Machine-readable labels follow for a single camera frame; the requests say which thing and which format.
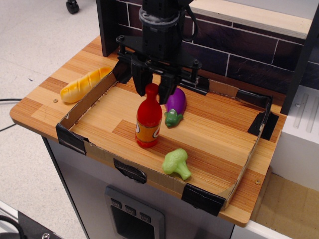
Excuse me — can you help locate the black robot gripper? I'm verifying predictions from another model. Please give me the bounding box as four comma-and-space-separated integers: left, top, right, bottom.
116, 7, 202, 105

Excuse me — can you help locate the red hot sauce bottle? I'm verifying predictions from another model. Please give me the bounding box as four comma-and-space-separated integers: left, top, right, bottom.
135, 83, 162, 148

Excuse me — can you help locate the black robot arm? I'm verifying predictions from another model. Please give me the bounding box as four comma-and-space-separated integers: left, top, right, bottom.
114, 0, 202, 105

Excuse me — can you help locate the cardboard fence with black tape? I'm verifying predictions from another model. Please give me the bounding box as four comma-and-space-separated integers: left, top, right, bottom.
56, 71, 275, 224

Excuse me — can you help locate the purple toy eggplant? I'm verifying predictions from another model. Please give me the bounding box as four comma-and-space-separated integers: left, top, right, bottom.
164, 88, 187, 128

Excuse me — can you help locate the yellow toy bread loaf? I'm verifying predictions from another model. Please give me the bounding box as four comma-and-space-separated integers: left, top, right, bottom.
60, 67, 112, 103

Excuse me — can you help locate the green toy broccoli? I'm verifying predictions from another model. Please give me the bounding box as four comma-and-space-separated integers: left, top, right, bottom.
162, 148, 191, 180

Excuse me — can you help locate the black caster wheel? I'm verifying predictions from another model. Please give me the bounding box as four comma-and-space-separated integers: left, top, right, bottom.
66, 0, 79, 14

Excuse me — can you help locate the grey oven control panel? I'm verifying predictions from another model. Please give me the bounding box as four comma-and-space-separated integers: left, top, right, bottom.
104, 187, 165, 239

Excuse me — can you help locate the white toy sink unit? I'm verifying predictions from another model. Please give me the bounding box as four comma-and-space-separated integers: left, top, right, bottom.
271, 86, 319, 190

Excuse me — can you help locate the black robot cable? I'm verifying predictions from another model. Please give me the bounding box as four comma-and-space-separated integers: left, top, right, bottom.
179, 4, 198, 42

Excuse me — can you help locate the black floor cable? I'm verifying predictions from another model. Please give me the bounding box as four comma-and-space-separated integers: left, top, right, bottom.
0, 98, 22, 132

